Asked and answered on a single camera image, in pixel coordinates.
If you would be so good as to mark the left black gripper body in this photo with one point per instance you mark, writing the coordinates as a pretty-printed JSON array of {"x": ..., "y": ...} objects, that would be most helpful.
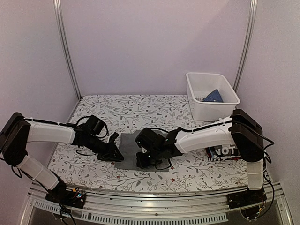
[{"x": 107, "y": 153}]

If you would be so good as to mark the metal corner post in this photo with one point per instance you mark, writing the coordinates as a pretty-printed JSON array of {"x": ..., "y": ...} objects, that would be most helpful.
[
  {"x": 246, "y": 45},
  {"x": 65, "y": 48}
]

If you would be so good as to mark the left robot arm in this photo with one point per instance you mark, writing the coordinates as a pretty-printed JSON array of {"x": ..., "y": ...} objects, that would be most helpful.
[{"x": 19, "y": 131}]

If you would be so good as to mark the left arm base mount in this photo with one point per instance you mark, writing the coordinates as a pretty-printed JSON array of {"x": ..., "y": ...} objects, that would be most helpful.
[{"x": 74, "y": 198}]

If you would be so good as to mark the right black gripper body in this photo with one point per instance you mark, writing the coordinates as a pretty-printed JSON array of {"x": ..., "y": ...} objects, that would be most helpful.
[{"x": 149, "y": 161}]

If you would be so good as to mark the right metal corner post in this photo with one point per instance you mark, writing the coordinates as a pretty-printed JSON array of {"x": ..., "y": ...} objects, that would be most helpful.
[{"x": 246, "y": 45}]

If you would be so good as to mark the blue dotted cloth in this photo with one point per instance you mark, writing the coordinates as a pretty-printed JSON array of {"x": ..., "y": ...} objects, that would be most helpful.
[{"x": 214, "y": 96}]

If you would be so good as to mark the white plastic bin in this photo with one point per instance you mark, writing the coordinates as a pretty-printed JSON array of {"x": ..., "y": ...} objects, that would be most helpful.
[{"x": 199, "y": 85}]

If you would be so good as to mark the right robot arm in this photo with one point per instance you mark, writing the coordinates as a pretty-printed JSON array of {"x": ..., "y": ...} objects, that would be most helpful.
[{"x": 238, "y": 129}]

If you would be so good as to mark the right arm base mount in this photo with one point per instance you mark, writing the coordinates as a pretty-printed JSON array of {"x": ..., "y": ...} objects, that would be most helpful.
[{"x": 246, "y": 198}]

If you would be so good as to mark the aluminium front rail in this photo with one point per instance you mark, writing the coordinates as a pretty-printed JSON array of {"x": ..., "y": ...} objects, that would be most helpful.
[{"x": 105, "y": 207}]

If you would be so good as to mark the grey long sleeve shirt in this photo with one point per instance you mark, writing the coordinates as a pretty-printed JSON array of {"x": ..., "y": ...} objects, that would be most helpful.
[{"x": 128, "y": 148}]

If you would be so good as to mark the left metal corner post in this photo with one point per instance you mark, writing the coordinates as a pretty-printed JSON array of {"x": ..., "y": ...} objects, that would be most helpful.
[{"x": 65, "y": 48}]

